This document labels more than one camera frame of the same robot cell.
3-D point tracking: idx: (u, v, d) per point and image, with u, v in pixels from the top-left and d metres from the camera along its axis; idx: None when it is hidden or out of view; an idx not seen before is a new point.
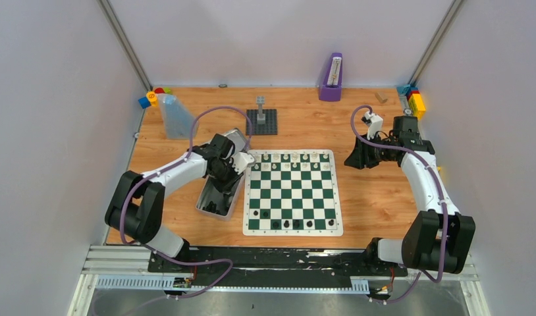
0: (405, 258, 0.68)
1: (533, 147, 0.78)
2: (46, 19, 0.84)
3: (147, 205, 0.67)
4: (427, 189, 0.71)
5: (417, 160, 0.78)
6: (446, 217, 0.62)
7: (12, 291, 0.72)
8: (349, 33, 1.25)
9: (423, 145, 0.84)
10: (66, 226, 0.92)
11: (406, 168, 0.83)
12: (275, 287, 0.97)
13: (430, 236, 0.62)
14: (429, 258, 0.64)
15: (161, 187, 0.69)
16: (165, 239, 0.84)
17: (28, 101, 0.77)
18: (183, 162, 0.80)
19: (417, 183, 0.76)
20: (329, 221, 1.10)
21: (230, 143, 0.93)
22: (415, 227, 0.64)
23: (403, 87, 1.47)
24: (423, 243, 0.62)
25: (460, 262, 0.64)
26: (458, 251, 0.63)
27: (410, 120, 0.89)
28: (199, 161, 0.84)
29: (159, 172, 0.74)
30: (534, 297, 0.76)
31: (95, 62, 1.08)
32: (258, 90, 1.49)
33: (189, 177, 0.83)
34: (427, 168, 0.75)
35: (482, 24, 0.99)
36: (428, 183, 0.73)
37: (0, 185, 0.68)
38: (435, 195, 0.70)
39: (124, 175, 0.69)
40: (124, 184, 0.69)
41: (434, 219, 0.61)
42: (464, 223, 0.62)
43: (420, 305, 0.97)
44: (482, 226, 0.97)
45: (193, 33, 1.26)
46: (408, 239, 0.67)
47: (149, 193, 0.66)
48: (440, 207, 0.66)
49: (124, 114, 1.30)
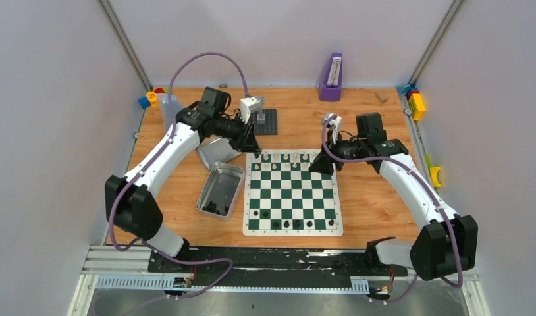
0: (420, 272, 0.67)
1: (533, 147, 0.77)
2: (46, 19, 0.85)
3: (135, 210, 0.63)
4: (419, 197, 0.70)
5: (398, 166, 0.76)
6: (448, 223, 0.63)
7: (13, 291, 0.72)
8: (349, 33, 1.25)
9: (394, 147, 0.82)
10: (66, 226, 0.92)
11: (386, 173, 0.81)
12: (275, 287, 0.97)
13: (441, 248, 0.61)
14: (446, 266, 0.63)
15: (148, 191, 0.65)
16: (165, 238, 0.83)
17: (28, 101, 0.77)
18: (168, 144, 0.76)
19: (404, 190, 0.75)
20: (329, 221, 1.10)
21: (223, 96, 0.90)
22: (422, 241, 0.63)
23: (403, 87, 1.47)
24: (436, 257, 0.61)
25: (471, 260, 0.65)
26: (468, 250, 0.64)
27: (375, 118, 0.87)
28: (185, 137, 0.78)
29: (141, 171, 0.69)
30: (534, 297, 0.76)
31: (94, 62, 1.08)
32: (258, 90, 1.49)
33: (182, 155, 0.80)
34: (411, 174, 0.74)
35: (482, 24, 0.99)
36: (419, 190, 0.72)
37: (1, 185, 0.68)
38: (428, 200, 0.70)
39: (107, 183, 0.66)
40: (110, 189, 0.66)
41: (440, 231, 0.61)
42: (465, 222, 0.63)
43: (421, 305, 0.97)
44: (481, 226, 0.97)
45: (192, 32, 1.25)
46: (417, 253, 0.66)
47: (136, 199, 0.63)
48: (439, 215, 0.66)
49: (124, 114, 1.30)
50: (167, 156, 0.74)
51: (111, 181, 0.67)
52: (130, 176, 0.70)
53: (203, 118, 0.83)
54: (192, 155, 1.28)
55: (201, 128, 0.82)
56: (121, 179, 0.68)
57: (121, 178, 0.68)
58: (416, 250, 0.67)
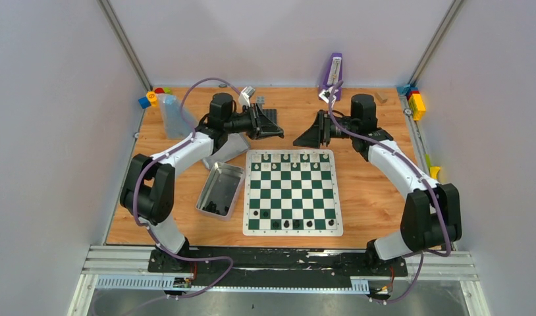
0: (411, 244, 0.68)
1: (533, 146, 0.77)
2: (46, 20, 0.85)
3: (159, 185, 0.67)
4: (403, 172, 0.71)
5: (383, 149, 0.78)
6: (431, 190, 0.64)
7: (13, 290, 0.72)
8: (349, 33, 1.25)
9: (380, 135, 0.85)
10: (66, 225, 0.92)
11: (374, 160, 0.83)
12: (274, 287, 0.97)
13: (425, 213, 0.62)
14: (432, 234, 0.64)
15: (172, 168, 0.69)
16: (169, 232, 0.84)
17: (29, 101, 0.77)
18: (191, 143, 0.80)
19: (392, 170, 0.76)
20: (329, 221, 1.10)
21: (227, 106, 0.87)
22: (407, 210, 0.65)
23: (403, 87, 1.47)
24: (422, 223, 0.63)
25: (458, 229, 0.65)
26: (454, 218, 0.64)
27: (371, 108, 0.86)
28: (205, 139, 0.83)
29: (168, 154, 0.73)
30: (535, 297, 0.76)
31: (95, 62, 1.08)
32: (258, 90, 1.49)
33: (197, 157, 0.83)
34: (394, 155, 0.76)
35: (482, 24, 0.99)
36: (402, 167, 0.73)
37: (0, 185, 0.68)
38: (411, 174, 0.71)
39: (133, 159, 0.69)
40: (135, 166, 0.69)
41: (423, 196, 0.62)
42: (448, 189, 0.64)
43: (421, 305, 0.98)
44: (482, 226, 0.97)
45: (192, 32, 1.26)
46: (405, 224, 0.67)
47: (160, 175, 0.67)
48: (422, 185, 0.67)
49: (124, 114, 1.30)
50: (188, 152, 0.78)
51: (137, 158, 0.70)
52: (155, 156, 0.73)
53: (216, 134, 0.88)
54: None
55: (216, 143, 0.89)
56: (147, 158, 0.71)
57: (146, 157, 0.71)
58: (405, 223, 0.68)
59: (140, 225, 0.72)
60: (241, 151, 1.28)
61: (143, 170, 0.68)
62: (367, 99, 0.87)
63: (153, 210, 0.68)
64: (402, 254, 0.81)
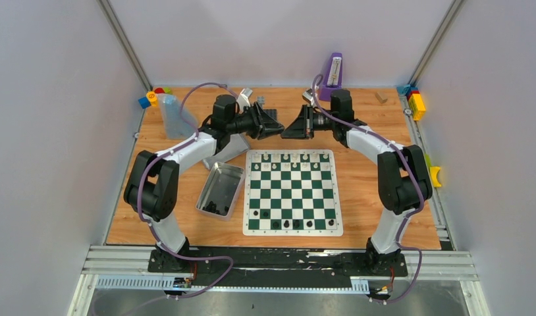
0: (389, 205, 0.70)
1: (533, 147, 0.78)
2: (47, 21, 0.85)
3: (163, 181, 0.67)
4: (374, 143, 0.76)
5: (358, 131, 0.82)
6: (398, 151, 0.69)
7: (13, 291, 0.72)
8: (349, 34, 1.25)
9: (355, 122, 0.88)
10: (67, 224, 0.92)
11: (353, 144, 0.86)
12: (274, 287, 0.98)
13: (394, 170, 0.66)
14: (405, 190, 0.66)
15: (176, 165, 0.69)
16: (170, 230, 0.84)
17: (29, 101, 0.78)
18: (194, 142, 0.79)
19: (366, 146, 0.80)
20: (329, 221, 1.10)
21: (232, 108, 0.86)
22: (380, 172, 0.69)
23: (403, 87, 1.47)
24: (394, 179, 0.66)
25: (428, 185, 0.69)
26: (421, 174, 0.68)
27: (348, 101, 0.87)
28: (209, 139, 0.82)
29: (172, 151, 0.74)
30: (534, 297, 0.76)
31: (95, 63, 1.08)
32: (258, 90, 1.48)
33: (199, 156, 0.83)
34: (367, 133, 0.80)
35: (482, 25, 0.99)
36: (371, 139, 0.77)
37: (0, 188, 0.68)
38: (380, 143, 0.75)
39: (139, 155, 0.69)
40: (141, 162, 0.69)
41: (389, 155, 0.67)
42: (413, 149, 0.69)
43: (420, 305, 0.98)
44: (482, 226, 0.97)
45: (192, 31, 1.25)
46: (380, 187, 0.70)
47: (165, 171, 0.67)
48: (390, 149, 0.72)
49: (124, 113, 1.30)
50: (191, 151, 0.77)
51: (143, 154, 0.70)
52: (160, 153, 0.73)
53: (220, 135, 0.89)
54: None
55: (218, 144, 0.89)
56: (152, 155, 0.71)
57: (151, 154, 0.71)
58: (380, 186, 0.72)
59: (143, 220, 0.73)
60: (241, 151, 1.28)
61: (149, 165, 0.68)
62: (343, 92, 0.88)
63: (157, 206, 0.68)
64: (395, 237, 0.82)
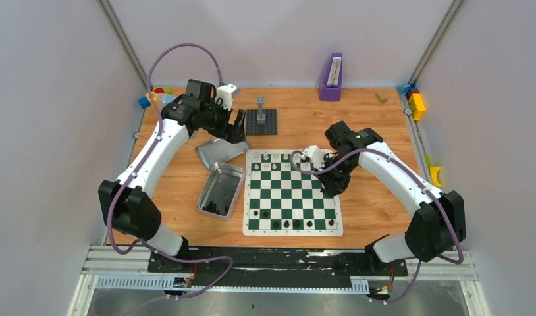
0: (421, 255, 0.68)
1: (533, 146, 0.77)
2: (45, 20, 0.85)
3: (134, 210, 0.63)
4: (404, 183, 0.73)
5: (376, 155, 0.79)
6: (437, 201, 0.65)
7: (12, 289, 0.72)
8: (349, 33, 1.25)
9: (367, 136, 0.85)
10: (66, 224, 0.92)
11: (365, 164, 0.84)
12: (274, 288, 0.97)
13: (434, 225, 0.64)
14: (442, 242, 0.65)
15: (143, 192, 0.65)
16: (165, 238, 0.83)
17: (29, 100, 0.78)
18: (158, 142, 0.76)
19: (387, 175, 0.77)
20: (329, 221, 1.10)
21: (207, 87, 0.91)
22: (417, 225, 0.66)
23: (403, 87, 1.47)
24: (432, 235, 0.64)
25: (463, 233, 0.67)
26: (459, 224, 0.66)
27: (339, 127, 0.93)
28: (174, 133, 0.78)
29: (134, 173, 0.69)
30: (535, 297, 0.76)
31: (95, 63, 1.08)
32: (258, 90, 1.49)
33: (172, 151, 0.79)
34: (390, 162, 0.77)
35: (482, 24, 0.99)
36: (400, 174, 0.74)
37: None
38: (411, 183, 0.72)
39: (101, 186, 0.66)
40: (105, 194, 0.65)
41: (430, 211, 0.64)
42: (452, 198, 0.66)
43: (420, 305, 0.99)
44: (482, 226, 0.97)
45: (192, 31, 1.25)
46: (414, 237, 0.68)
47: (132, 201, 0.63)
48: (427, 197, 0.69)
49: (124, 113, 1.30)
50: (159, 154, 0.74)
51: (105, 185, 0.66)
52: (122, 180, 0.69)
53: (189, 111, 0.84)
54: (192, 155, 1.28)
55: (188, 121, 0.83)
56: (114, 184, 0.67)
57: (114, 182, 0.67)
58: (412, 234, 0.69)
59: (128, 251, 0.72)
60: (241, 151, 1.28)
61: (114, 197, 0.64)
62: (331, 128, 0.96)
63: (137, 228, 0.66)
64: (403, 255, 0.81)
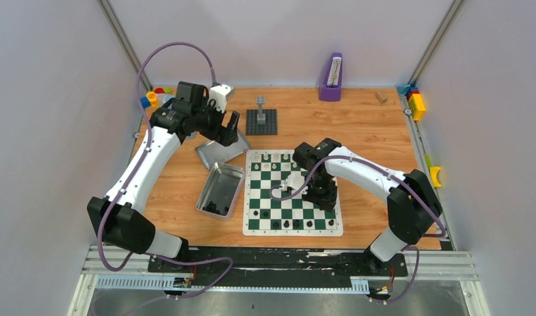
0: (407, 237, 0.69)
1: (533, 145, 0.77)
2: (45, 20, 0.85)
3: (124, 227, 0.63)
4: (370, 176, 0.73)
5: (338, 158, 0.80)
6: (404, 184, 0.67)
7: (12, 290, 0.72)
8: (349, 33, 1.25)
9: (328, 145, 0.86)
10: (66, 224, 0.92)
11: (334, 172, 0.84)
12: (275, 287, 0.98)
13: (409, 206, 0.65)
14: (422, 220, 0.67)
15: (134, 209, 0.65)
16: (162, 243, 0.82)
17: (28, 99, 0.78)
18: (147, 153, 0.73)
19: (355, 176, 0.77)
20: (329, 221, 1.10)
21: (198, 89, 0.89)
22: (392, 210, 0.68)
23: (403, 87, 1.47)
24: (409, 215, 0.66)
25: (437, 206, 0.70)
26: (432, 198, 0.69)
27: (302, 147, 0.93)
28: (164, 143, 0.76)
29: (123, 189, 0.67)
30: (535, 297, 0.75)
31: (94, 62, 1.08)
32: (258, 90, 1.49)
33: (163, 162, 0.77)
34: (353, 160, 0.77)
35: (482, 24, 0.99)
36: (366, 170, 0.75)
37: None
38: (377, 174, 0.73)
39: (89, 204, 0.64)
40: (93, 211, 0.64)
41: (400, 193, 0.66)
42: (416, 176, 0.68)
43: (420, 305, 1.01)
44: (482, 226, 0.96)
45: (192, 31, 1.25)
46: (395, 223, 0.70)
47: (123, 218, 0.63)
48: (394, 181, 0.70)
49: (124, 113, 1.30)
50: (148, 166, 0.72)
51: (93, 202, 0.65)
52: (112, 195, 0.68)
53: (180, 116, 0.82)
54: (192, 155, 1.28)
55: (180, 127, 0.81)
56: (103, 200, 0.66)
57: (103, 199, 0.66)
58: (394, 221, 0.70)
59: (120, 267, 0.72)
60: (241, 151, 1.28)
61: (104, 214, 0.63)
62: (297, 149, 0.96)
63: (130, 243, 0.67)
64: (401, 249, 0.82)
